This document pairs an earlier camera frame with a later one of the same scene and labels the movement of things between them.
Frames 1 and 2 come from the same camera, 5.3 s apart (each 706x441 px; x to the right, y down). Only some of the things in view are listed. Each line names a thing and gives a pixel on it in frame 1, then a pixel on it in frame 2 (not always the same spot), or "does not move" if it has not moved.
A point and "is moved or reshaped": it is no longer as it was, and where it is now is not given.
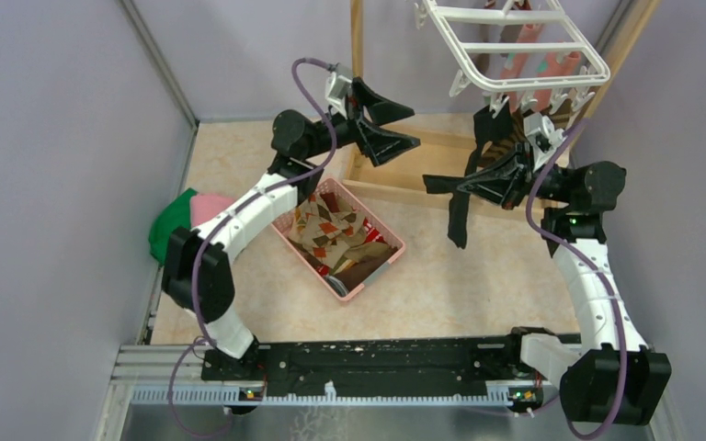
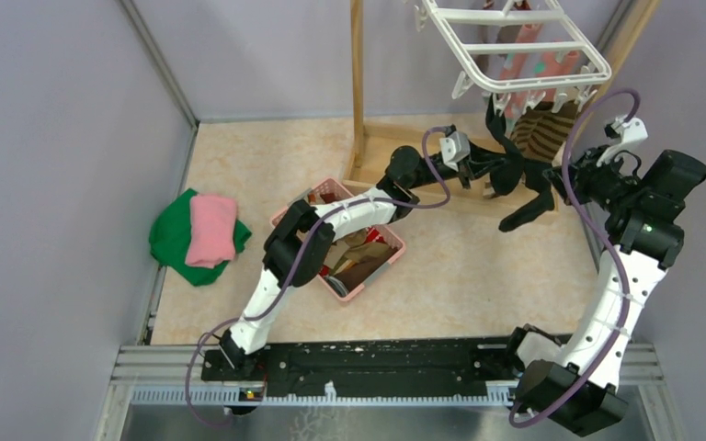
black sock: (459, 189) is moved or reshaped
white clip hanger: (517, 47) does not move
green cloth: (174, 214) does not move
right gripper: (504, 182) → (587, 166)
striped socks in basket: (338, 241) does not move
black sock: (488, 127) is moved or reshaped
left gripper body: (346, 130) → (467, 172)
